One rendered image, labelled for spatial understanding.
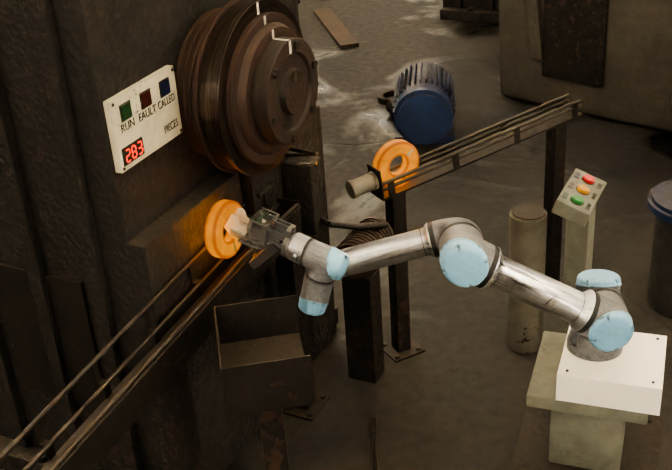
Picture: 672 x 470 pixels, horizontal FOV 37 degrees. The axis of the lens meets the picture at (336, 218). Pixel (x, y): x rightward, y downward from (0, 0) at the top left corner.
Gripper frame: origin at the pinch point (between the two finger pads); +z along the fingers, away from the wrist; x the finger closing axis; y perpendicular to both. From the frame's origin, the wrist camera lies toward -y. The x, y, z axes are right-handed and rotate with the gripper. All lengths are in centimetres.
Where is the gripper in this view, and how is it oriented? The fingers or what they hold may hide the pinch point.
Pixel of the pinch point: (224, 222)
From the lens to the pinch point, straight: 267.5
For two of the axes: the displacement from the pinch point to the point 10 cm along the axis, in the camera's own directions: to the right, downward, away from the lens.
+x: -4.3, 4.7, -7.7
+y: 1.6, -8.0, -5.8
